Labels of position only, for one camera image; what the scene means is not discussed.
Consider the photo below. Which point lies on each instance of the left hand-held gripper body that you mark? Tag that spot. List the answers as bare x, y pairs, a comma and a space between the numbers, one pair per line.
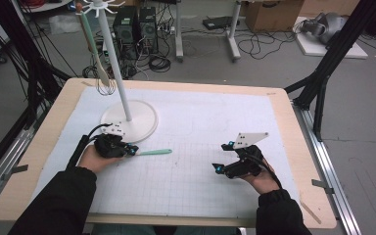
111, 147

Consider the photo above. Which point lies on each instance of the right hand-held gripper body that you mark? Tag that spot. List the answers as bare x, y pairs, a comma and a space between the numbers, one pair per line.
248, 161

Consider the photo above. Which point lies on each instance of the white hook rack stand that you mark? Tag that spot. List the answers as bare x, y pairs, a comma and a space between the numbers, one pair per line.
140, 120

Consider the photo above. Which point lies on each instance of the person's left hand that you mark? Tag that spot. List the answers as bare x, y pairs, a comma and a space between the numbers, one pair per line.
93, 161

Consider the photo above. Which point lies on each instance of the person's right hand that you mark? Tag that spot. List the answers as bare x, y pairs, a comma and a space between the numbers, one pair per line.
266, 181

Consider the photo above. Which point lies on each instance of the white grid mat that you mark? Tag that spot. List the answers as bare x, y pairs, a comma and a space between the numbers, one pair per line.
192, 189

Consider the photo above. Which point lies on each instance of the white table leg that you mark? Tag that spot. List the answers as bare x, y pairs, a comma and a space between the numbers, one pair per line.
179, 32
233, 36

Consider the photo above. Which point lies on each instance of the black computer tower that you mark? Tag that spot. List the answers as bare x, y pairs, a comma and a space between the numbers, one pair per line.
125, 32
148, 31

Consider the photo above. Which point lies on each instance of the flat black device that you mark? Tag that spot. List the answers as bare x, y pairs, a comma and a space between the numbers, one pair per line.
218, 22

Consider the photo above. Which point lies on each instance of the clear plastic bag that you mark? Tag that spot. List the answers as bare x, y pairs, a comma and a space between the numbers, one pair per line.
65, 24

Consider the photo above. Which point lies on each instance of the white board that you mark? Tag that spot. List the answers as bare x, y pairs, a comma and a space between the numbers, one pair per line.
319, 49

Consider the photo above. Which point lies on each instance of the cardboard box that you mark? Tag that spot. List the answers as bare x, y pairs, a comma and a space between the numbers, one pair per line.
271, 16

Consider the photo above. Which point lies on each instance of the round white table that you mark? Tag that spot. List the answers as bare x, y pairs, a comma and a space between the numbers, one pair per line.
52, 6

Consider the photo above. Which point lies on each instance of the grey machine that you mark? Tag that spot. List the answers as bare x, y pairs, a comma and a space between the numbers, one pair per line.
326, 27

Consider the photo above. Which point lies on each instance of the aluminium rail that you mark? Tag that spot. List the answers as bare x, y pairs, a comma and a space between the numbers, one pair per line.
9, 156
321, 156

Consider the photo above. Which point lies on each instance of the metal clamp bracket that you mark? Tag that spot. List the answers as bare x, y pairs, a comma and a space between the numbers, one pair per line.
321, 185
16, 169

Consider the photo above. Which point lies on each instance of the black frame post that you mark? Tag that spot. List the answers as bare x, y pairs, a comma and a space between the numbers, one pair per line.
339, 42
37, 81

